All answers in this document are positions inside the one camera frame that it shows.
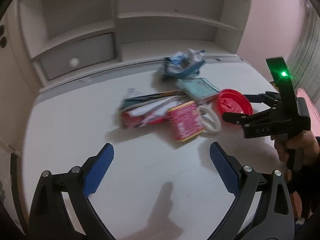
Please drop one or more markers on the person's right hand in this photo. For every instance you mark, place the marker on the person's right hand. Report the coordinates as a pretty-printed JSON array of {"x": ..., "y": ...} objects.
[{"x": 310, "y": 145}]

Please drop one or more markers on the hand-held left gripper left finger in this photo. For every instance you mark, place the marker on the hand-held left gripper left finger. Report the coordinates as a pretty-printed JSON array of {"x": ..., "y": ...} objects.
[{"x": 98, "y": 170}]

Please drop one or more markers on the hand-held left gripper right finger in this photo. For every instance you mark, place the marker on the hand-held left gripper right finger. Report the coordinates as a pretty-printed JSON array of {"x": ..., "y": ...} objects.
[{"x": 225, "y": 168}]

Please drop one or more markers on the blue edged white packet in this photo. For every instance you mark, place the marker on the blue edged white packet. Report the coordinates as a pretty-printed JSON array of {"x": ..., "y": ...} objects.
[{"x": 177, "y": 62}]

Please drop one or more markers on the red carton box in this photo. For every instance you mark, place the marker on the red carton box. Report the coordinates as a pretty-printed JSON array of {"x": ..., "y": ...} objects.
[{"x": 185, "y": 122}]

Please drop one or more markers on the white desk hutch shelf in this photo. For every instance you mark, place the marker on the white desk hutch shelf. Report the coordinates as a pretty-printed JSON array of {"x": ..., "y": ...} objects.
[{"x": 162, "y": 5}]

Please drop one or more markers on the grey curtain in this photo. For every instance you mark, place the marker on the grey curtain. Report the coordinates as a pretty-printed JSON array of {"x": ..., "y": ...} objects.
[{"x": 307, "y": 50}]

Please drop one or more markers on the cream door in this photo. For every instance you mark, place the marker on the cream door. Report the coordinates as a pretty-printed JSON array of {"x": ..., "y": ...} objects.
[{"x": 10, "y": 80}]

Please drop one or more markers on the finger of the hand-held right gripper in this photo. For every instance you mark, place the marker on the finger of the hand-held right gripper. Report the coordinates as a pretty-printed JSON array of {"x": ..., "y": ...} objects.
[
  {"x": 232, "y": 117},
  {"x": 257, "y": 98}
]

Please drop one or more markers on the person's right forearm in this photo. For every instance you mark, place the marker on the person's right forearm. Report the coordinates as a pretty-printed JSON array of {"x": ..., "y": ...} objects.
[{"x": 307, "y": 182}]

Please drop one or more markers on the dark round door lock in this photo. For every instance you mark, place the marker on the dark round door lock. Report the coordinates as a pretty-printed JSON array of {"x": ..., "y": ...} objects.
[{"x": 2, "y": 42}]

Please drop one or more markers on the teal flat packet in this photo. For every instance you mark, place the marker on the teal flat packet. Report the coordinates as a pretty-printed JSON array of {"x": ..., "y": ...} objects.
[{"x": 197, "y": 87}]

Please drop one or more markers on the flattened red white box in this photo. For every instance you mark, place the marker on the flattened red white box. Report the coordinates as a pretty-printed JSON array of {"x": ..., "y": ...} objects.
[{"x": 140, "y": 118}]

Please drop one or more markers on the grey hutch drawer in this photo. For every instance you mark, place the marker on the grey hutch drawer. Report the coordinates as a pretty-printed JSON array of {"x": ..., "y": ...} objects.
[{"x": 95, "y": 50}]

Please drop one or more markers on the red plastic lid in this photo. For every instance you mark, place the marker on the red plastic lid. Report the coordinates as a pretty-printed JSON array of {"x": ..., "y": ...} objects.
[{"x": 232, "y": 102}]

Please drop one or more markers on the white round drawer knob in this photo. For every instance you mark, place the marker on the white round drawer knob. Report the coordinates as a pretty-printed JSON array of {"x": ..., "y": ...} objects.
[{"x": 74, "y": 62}]

